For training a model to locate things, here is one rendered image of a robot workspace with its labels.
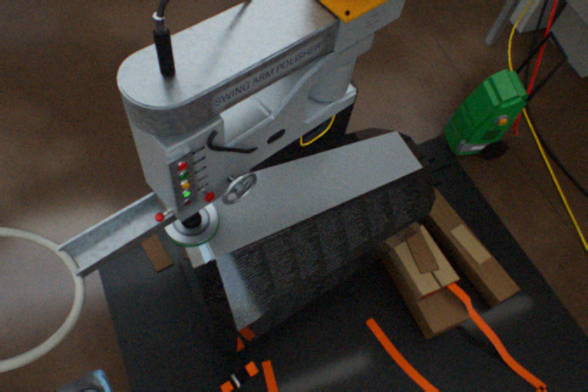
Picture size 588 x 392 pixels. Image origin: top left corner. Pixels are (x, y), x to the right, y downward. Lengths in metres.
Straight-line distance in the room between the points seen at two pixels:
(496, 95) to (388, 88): 0.87
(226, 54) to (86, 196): 2.00
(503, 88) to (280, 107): 1.97
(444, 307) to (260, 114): 1.67
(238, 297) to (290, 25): 1.12
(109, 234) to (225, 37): 0.79
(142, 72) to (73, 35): 2.79
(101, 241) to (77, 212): 1.39
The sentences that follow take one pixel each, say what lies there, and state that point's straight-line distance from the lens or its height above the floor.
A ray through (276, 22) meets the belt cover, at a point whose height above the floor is 1.71.
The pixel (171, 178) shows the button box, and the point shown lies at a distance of 1.47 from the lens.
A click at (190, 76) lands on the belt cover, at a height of 1.71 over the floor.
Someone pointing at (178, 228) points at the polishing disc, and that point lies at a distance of 2.02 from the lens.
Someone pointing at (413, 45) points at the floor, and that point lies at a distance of 4.29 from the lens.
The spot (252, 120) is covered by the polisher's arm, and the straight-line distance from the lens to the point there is 1.65.
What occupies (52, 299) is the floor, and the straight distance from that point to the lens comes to 3.01.
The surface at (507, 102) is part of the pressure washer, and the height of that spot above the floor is 0.52.
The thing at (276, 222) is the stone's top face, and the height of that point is 0.84.
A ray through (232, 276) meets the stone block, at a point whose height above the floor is 0.77.
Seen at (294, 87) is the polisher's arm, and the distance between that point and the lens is 1.66.
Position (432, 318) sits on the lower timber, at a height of 0.14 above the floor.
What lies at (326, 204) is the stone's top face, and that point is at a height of 0.84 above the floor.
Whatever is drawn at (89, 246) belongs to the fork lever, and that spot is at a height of 1.10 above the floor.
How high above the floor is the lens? 2.69
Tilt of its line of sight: 59 degrees down
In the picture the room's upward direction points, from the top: 12 degrees clockwise
